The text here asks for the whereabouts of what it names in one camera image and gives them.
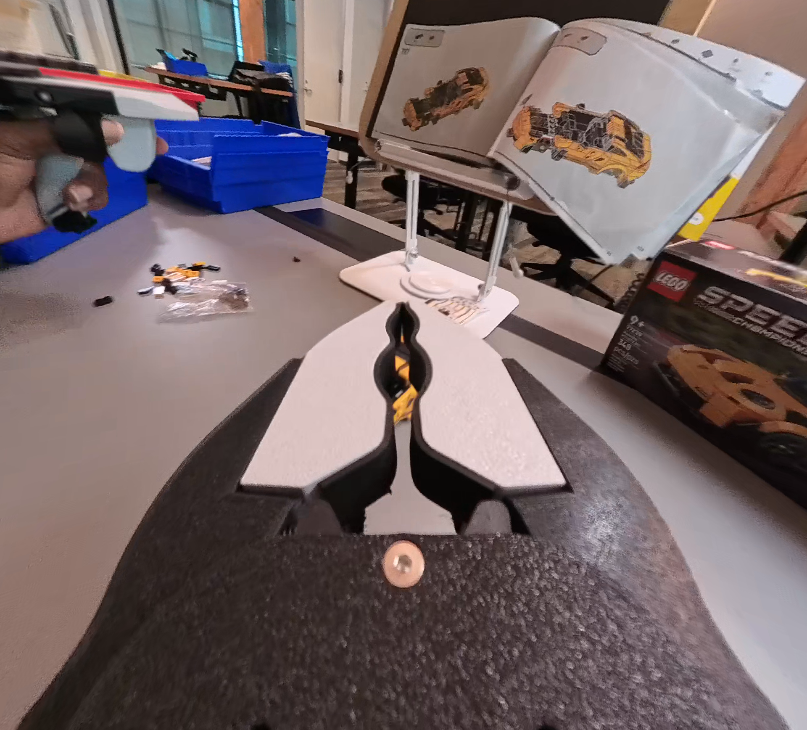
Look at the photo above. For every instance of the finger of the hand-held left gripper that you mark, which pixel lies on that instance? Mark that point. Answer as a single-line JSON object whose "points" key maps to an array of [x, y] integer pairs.
{"points": [[157, 109], [145, 88]]}

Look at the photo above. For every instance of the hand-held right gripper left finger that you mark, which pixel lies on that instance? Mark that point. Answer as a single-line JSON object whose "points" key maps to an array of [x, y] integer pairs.
{"points": [[328, 421]]}

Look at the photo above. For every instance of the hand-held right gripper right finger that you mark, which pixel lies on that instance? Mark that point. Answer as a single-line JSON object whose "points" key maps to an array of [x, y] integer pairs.
{"points": [[485, 421]]}

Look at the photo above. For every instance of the yellow lego side panel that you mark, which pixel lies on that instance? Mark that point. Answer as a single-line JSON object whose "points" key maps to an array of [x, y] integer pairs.
{"points": [[403, 402]]}

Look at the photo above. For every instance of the white book stand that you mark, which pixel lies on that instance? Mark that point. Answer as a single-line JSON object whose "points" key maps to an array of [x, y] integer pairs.
{"points": [[391, 276]]}

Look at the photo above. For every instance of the heap of yellow black tiles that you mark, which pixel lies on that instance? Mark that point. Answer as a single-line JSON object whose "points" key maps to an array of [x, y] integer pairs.
{"points": [[183, 271]]}

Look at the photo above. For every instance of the clear plastic bag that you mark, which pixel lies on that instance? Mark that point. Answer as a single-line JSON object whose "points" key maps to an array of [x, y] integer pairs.
{"points": [[208, 301]]}

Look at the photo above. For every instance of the instruction booklet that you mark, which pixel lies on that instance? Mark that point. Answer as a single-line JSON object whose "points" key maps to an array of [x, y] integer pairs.
{"points": [[662, 80]]}

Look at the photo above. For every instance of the black lego set box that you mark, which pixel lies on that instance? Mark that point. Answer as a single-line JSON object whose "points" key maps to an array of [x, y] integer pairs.
{"points": [[662, 332]]}

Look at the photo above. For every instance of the flat black lego tile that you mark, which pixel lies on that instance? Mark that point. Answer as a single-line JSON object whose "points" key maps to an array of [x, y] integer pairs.
{"points": [[103, 301]]}

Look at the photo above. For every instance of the person's left hand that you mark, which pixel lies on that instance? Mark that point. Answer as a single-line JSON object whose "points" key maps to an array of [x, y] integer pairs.
{"points": [[19, 175]]}

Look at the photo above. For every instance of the small blue bin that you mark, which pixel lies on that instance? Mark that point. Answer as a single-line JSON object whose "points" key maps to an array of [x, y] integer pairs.
{"points": [[183, 64]]}

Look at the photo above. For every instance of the cluttered wooden desk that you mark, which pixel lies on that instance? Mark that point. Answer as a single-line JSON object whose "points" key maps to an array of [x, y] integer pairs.
{"points": [[214, 83]]}

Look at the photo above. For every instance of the sticker sheet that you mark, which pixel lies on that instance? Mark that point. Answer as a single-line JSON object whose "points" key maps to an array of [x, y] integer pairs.
{"points": [[457, 308]]}

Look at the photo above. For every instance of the white door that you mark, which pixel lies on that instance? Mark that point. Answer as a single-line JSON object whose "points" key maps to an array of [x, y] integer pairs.
{"points": [[325, 36]]}

